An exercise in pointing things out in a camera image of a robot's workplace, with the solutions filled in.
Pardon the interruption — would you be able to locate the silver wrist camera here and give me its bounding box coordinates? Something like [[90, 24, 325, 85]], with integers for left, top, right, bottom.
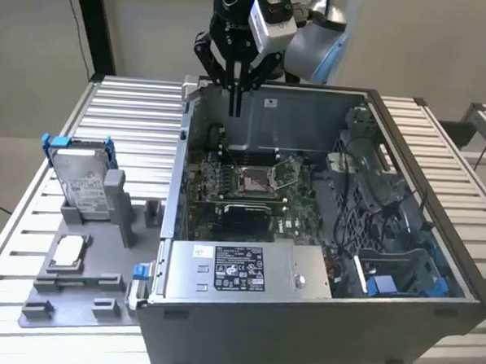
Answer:
[[247, 0, 299, 55]]

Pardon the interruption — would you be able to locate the black power wire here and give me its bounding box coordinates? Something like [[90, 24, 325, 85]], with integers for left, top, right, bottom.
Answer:
[[370, 184, 429, 234]]

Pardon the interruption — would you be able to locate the CPU socket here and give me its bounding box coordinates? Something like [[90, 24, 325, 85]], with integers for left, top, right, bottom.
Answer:
[[234, 164, 278, 198]]

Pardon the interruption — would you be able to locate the green motherboard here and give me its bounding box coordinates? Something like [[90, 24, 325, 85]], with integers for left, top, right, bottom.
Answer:
[[181, 144, 342, 256]]

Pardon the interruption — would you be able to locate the silver CPU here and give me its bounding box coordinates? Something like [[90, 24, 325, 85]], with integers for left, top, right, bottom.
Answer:
[[52, 234, 87, 269]]

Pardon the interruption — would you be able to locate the black RAM slot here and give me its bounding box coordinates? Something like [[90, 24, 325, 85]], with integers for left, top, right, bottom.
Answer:
[[220, 147, 281, 157], [219, 193, 289, 204]]

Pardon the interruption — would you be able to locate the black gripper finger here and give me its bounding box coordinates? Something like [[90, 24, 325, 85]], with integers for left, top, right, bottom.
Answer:
[[190, 30, 241, 118], [234, 50, 285, 121]]

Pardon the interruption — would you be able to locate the thin black wall cable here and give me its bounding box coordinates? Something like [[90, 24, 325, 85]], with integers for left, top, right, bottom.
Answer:
[[59, 0, 97, 82]]

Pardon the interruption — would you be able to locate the thin wire locking lever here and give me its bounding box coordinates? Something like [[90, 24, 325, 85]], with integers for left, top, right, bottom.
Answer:
[[221, 143, 243, 169]]

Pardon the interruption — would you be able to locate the black frame post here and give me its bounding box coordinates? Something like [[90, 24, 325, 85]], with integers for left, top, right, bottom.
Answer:
[[68, 0, 121, 78]]

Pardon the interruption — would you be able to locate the thin black wire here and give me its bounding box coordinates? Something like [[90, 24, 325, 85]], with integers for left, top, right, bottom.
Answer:
[[330, 151, 358, 258]]

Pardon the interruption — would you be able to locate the black box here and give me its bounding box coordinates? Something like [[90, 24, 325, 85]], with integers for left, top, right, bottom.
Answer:
[[436, 118, 476, 151]]

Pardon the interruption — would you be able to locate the grey power supply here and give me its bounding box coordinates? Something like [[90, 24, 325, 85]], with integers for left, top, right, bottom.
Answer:
[[163, 238, 335, 309]]

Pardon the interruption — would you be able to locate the open grey PC case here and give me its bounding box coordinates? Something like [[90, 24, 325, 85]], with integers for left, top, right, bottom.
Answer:
[[134, 71, 486, 364]]

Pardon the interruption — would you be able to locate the black graphics card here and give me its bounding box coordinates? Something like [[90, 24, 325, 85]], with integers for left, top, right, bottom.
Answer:
[[190, 195, 288, 237]]

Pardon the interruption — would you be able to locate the metal socket cover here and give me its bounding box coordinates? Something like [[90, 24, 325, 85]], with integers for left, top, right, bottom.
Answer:
[[273, 156, 306, 191]]

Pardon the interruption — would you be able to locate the grey parts rack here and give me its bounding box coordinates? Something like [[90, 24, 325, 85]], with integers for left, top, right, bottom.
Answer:
[[17, 164, 168, 336]]

